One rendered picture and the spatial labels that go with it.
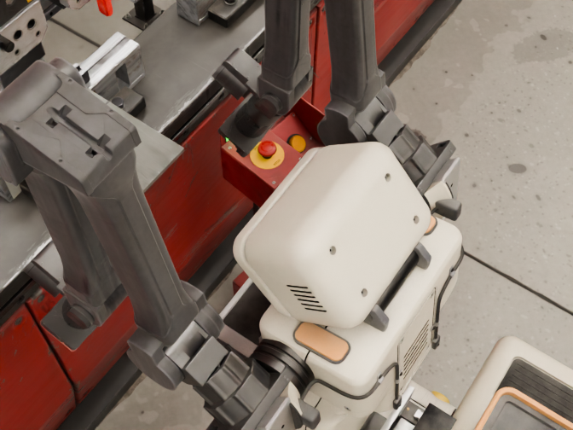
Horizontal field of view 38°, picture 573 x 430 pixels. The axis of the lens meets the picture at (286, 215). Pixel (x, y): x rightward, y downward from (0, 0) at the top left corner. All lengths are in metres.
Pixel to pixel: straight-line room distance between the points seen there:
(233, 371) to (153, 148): 0.59
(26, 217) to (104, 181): 0.87
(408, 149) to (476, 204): 1.48
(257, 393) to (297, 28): 0.49
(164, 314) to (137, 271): 0.09
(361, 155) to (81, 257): 0.35
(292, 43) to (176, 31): 0.71
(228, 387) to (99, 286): 0.20
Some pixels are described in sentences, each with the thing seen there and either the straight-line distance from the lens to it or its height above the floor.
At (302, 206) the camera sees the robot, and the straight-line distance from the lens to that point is 1.00.
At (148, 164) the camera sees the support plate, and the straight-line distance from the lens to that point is 1.50.
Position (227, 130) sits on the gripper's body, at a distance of 1.42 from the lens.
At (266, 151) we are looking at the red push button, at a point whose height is 0.81.
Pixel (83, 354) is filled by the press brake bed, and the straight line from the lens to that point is 1.99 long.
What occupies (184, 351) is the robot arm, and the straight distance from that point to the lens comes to 1.03.
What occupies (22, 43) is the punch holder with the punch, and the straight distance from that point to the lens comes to 1.44.
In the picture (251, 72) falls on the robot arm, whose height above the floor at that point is 1.21.
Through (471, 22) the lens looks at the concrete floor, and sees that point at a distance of 3.19.
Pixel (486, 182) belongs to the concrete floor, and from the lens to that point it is 2.75.
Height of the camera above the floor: 2.21
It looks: 58 degrees down
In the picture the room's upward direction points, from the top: 1 degrees clockwise
